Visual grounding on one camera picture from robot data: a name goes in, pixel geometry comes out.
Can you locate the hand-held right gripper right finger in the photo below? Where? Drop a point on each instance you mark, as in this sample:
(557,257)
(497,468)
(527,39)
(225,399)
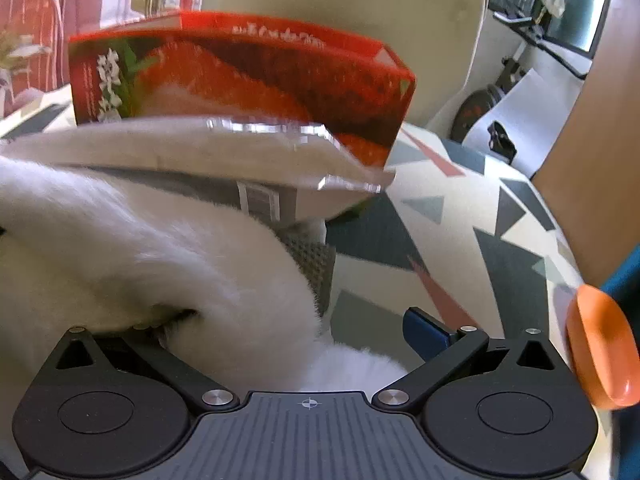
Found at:
(425,335)

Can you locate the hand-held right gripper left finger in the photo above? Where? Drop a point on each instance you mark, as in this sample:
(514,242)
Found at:
(175,373)

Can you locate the white fluffy plush item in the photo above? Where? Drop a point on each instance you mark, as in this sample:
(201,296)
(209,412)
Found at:
(100,240)

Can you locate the red cardboard box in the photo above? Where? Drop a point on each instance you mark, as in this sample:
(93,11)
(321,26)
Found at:
(325,75)

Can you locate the geometric patterned tablecloth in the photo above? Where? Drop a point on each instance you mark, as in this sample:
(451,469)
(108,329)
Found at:
(475,200)

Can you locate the orange round object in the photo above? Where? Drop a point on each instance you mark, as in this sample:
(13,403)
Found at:
(600,345)

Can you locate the small black clip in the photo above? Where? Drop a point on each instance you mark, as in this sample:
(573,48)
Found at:
(501,140)

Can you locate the person's teal shirt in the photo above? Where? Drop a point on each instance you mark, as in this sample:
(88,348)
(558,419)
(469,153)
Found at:
(628,275)

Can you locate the clear plastic packet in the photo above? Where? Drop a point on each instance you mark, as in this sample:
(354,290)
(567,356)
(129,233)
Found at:
(175,146)

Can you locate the black round disc object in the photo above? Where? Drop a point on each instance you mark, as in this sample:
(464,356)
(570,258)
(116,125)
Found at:
(475,112)

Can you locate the curved brown wooden board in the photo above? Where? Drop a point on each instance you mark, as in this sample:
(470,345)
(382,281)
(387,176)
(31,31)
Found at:
(600,160)

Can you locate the white sheet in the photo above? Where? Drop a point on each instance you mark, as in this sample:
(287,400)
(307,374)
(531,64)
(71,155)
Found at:
(540,110)

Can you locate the black metal stand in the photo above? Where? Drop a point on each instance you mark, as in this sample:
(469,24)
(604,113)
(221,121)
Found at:
(545,42)

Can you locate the white round ornament on stem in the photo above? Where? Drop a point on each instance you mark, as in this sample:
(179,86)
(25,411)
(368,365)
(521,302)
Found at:
(552,1)

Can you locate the black framed window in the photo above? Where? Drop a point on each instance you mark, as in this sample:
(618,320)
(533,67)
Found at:
(575,0)

